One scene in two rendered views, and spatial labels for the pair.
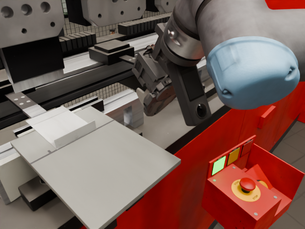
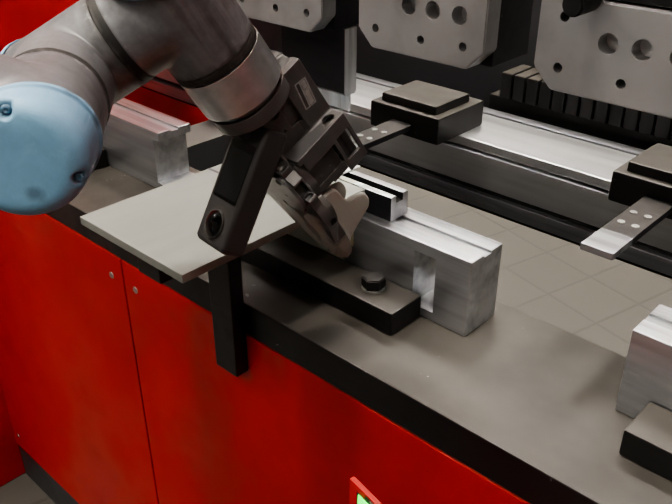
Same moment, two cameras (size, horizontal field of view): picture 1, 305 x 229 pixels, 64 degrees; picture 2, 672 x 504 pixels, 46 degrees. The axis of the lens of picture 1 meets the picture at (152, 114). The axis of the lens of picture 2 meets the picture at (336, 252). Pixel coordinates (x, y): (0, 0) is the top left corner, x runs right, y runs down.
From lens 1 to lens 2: 0.83 m
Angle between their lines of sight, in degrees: 75
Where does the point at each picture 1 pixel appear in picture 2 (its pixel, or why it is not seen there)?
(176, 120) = (493, 394)
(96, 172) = (175, 209)
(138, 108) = (453, 284)
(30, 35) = (280, 16)
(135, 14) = (451, 56)
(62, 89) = (513, 186)
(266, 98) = not seen: hidden behind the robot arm
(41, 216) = not seen: hidden behind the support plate
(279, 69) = not seen: outside the picture
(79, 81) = (555, 196)
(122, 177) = (159, 227)
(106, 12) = (389, 25)
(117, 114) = (399, 248)
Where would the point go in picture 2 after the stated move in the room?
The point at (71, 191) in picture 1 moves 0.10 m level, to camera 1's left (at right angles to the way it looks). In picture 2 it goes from (147, 198) to (164, 163)
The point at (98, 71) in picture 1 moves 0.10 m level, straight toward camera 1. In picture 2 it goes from (615, 207) to (540, 216)
